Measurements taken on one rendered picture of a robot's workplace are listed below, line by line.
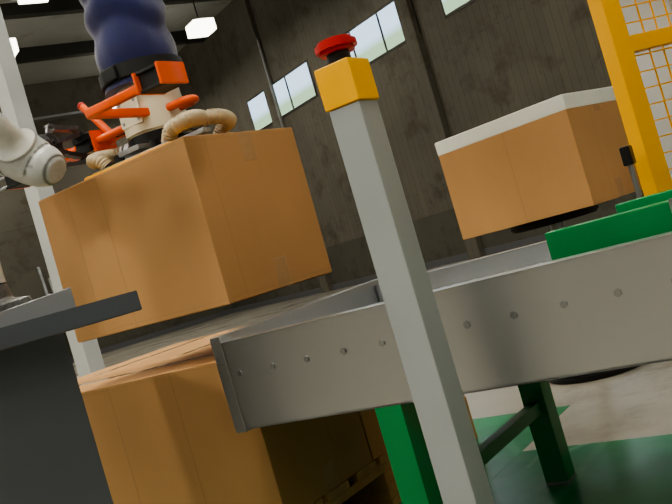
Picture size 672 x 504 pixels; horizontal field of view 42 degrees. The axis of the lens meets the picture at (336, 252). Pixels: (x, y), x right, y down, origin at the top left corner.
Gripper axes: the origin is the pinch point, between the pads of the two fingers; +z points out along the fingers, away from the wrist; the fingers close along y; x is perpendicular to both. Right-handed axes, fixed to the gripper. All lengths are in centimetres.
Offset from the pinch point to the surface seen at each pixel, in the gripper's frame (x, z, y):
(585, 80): -154, 1024, -82
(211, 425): 35, -21, 80
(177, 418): 25, -21, 77
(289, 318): 59, -11, 61
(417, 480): 98, -36, 94
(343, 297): 59, 13, 60
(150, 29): 35.7, -2.6, -20.1
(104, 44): 26.4, -10.7, -19.3
